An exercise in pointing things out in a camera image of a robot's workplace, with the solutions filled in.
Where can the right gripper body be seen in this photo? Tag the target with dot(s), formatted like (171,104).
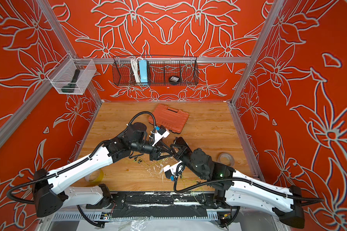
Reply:
(184,155)

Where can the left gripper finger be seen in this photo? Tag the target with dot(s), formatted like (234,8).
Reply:
(163,157)
(166,148)

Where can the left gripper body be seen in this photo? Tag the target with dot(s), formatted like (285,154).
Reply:
(154,152)

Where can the black phone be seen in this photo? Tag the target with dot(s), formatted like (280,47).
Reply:
(180,142)

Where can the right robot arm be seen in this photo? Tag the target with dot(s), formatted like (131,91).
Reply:
(235,189)

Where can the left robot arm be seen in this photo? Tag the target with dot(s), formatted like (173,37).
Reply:
(51,190)

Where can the orange tool case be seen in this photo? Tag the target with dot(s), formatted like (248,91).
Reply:
(172,119)

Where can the clear tape roll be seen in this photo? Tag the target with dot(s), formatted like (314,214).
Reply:
(226,159)

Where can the yellow tape roll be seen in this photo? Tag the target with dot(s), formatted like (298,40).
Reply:
(95,177)

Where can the blue box in basket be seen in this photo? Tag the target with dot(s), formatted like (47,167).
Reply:
(143,71)

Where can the clear plastic bin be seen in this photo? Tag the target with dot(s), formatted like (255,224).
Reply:
(61,74)

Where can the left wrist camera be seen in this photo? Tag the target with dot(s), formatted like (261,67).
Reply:
(159,133)

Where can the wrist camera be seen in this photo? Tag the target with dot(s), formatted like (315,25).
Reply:
(159,133)
(172,170)

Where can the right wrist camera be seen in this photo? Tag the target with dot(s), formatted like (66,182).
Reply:
(172,170)

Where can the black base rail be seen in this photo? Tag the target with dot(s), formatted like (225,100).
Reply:
(192,205)

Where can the black wire basket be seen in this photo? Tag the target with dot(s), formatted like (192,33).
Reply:
(160,69)

